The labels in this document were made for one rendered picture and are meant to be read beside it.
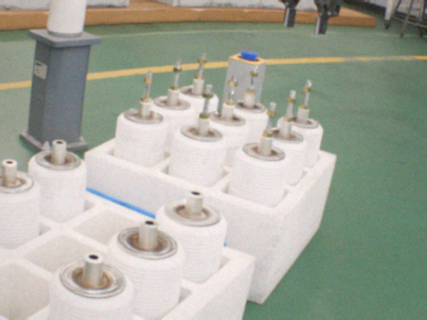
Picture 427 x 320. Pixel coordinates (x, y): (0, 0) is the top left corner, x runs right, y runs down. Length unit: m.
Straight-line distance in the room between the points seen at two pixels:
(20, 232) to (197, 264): 0.25
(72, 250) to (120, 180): 0.30
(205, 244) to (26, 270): 0.24
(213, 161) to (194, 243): 0.34
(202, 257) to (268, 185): 0.30
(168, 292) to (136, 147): 0.47
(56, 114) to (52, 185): 0.71
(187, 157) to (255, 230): 0.17
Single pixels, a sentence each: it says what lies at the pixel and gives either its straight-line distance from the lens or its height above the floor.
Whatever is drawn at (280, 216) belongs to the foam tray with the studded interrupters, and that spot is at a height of 0.18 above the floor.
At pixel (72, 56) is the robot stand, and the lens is 1.65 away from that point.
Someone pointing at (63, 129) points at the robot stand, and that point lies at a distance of 1.71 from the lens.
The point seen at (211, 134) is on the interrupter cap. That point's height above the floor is 0.25.
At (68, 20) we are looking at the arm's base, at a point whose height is 0.34.
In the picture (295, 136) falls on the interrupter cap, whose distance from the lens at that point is 1.29.
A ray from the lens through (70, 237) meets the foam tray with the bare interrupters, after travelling 0.96.
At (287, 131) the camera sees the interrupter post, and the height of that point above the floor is 0.26.
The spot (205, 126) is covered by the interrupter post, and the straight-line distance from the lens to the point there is 1.20.
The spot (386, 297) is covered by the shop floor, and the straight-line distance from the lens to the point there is 1.33.
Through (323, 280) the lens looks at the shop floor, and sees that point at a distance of 1.33.
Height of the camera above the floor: 0.64
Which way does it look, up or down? 20 degrees down
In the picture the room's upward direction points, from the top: 10 degrees clockwise
